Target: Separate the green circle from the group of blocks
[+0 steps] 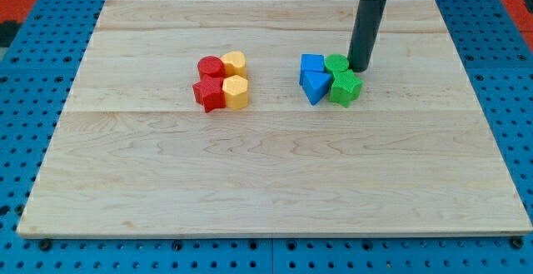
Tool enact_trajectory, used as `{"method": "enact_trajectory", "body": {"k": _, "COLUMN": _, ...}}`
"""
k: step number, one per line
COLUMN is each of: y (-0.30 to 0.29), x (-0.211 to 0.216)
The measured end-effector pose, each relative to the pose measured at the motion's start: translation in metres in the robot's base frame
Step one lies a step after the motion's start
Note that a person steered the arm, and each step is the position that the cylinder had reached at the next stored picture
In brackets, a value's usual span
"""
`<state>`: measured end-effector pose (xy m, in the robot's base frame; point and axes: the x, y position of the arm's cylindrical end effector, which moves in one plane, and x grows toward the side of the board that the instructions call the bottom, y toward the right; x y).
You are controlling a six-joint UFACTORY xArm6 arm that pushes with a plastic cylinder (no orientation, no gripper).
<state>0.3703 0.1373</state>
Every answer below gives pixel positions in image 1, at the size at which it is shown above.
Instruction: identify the red circle block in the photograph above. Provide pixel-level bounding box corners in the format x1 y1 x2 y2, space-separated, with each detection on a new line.
197 56 226 79

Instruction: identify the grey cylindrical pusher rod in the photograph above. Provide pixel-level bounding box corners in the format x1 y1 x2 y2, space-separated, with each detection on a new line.
348 0 386 72

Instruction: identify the yellow hexagon block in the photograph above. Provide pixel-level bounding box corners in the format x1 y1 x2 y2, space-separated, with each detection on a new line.
222 75 248 110

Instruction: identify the red star block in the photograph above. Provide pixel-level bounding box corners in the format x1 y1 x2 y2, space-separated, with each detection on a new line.
192 76 226 112

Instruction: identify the blue triangle block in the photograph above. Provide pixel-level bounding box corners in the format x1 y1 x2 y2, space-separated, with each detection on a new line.
302 71 332 105

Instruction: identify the blue square block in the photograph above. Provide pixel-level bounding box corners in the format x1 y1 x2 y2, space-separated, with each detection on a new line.
299 53 325 86

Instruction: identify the green star block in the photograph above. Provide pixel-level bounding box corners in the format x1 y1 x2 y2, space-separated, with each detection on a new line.
329 69 363 107

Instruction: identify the yellow heart block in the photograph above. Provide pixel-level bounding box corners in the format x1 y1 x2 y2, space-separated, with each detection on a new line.
221 51 247 78

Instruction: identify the light wooden board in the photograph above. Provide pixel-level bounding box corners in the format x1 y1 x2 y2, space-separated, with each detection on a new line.
17 0 532 239

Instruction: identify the green circle block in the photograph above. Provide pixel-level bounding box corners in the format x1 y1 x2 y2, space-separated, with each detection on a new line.
324 54 350 74

